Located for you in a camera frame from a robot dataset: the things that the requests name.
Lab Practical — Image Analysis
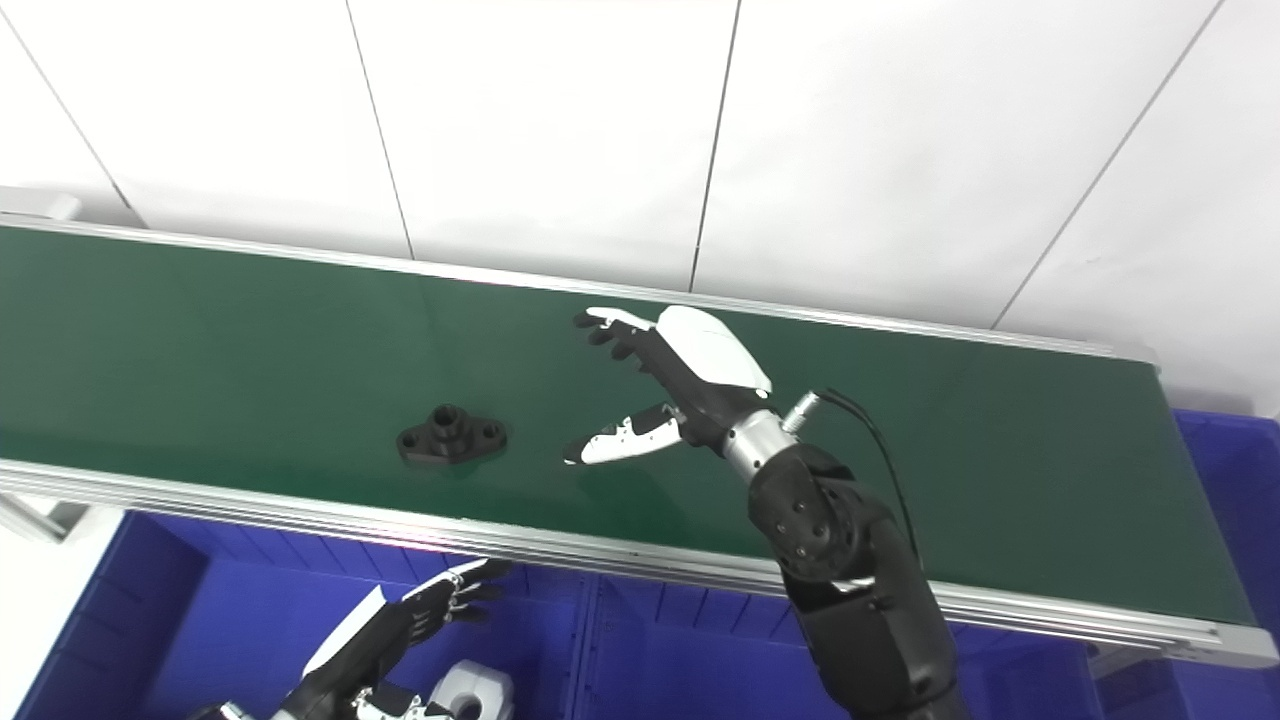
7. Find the white rounded block part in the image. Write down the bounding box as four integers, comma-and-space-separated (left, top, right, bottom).
430, 661, 517, 720

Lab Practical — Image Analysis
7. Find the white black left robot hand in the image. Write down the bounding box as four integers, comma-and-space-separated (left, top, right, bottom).
280, 557, 514, 720

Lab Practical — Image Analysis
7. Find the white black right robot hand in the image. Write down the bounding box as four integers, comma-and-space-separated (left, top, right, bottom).
562, 304, 776, 468

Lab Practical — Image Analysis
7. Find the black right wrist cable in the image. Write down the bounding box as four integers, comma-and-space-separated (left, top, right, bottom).
782, 388, 924, 573

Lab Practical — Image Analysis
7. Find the black flanged machine part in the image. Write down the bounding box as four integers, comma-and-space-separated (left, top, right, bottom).
395, 402, 510, 472

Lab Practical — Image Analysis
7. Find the blue plastic bin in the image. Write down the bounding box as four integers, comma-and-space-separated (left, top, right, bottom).
14, 509, 601, 720
580, 568, 1101, 720
1088, 407, 1280, 720

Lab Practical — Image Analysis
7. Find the green conveyor belt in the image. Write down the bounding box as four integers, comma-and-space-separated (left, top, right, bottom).
0, 224, 1258, 627
0, 185, 1280, 670

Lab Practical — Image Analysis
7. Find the grey conveyor support bracket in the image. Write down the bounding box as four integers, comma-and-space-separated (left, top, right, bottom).
0, 494, 93, 543

